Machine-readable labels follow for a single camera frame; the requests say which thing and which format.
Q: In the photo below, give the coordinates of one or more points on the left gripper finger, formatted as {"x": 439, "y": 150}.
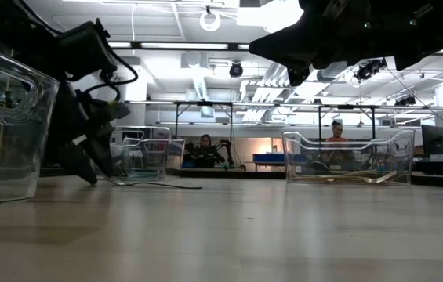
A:
{"x": 78, "y": 166}
{"x": 101, "y": 156}

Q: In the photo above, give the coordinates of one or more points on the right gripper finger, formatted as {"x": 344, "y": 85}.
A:
{"x": 280, "y": 47}
{"x": 298, "y": 76}

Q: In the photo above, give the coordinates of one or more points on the cutlery pile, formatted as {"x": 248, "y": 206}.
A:
{"x": 350, "y": 173}

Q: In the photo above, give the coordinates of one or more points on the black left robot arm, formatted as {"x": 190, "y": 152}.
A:
{"x": 17, "y": 43}

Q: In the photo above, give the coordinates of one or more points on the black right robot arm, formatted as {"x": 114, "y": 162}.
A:
{"x": 440, "y": 23}

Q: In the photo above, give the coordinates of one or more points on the black track light cluster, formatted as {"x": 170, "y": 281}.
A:
{"x": 368, "y": 70}

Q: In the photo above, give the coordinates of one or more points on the clear plastic bin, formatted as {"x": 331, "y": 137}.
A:
{"x": 9, "y": 156}
{"x": 362, "y": 156}
{"x": 146, "y": 156}

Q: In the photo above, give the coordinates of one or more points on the black ceiling spotlight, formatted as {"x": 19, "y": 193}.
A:
{"x": 236, "y": 69}

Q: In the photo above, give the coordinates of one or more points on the person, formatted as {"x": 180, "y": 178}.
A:
{"x": 205, "y": 154}
{"x": 336, "y": 137}

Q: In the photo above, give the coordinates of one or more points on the small black track lights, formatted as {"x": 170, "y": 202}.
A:
{"x": 405, "y": 101}

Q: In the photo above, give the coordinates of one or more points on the blue storage bin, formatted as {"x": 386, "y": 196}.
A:
{"x": 268, "y": 158}

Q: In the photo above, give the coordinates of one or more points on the black metal gantry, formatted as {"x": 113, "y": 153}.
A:
{"x": 205, "y": 103}

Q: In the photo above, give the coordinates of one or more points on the black computer monitor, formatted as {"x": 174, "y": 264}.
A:
{"x": 434, "y": 139}

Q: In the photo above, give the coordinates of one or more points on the black table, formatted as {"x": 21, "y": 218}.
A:
{"x": 440, "y": 164}

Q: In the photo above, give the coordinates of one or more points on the overhead LED light rail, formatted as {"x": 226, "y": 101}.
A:
{"x": 184, "y": 45}

